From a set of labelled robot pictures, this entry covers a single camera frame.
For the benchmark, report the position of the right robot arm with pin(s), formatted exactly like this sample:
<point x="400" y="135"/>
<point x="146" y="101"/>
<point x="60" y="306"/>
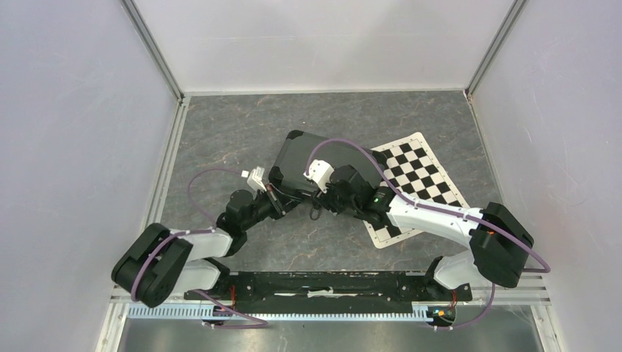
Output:
<point x="496" y="244"/>

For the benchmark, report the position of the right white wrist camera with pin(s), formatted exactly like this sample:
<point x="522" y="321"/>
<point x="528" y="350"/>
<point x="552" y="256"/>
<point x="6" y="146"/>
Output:
<point x="319" y="172"/>

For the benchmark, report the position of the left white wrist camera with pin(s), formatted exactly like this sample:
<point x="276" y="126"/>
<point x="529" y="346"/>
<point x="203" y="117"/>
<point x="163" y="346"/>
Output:
<point x="254" y="179"/>

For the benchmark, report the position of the black white checkered mat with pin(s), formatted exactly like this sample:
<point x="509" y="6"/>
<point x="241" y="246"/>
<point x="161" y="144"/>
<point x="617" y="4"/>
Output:
<point x="413" y="168"/>

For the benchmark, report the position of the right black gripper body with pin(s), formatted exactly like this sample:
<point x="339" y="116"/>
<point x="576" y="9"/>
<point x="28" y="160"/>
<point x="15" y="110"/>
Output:
<point x="331" y="199"/>

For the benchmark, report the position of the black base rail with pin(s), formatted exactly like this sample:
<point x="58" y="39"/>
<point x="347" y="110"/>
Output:
<point x="332" y="292"/>

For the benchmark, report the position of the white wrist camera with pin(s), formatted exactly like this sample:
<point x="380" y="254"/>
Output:
<point x="254" y="179"/>
<point x="319" y="172"/>

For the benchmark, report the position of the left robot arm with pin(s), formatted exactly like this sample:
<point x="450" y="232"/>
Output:
<point x="162" y="262"/>

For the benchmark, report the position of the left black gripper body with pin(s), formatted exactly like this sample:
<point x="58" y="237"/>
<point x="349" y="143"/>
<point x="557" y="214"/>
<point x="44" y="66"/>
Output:
<point x="267" y="204"/>

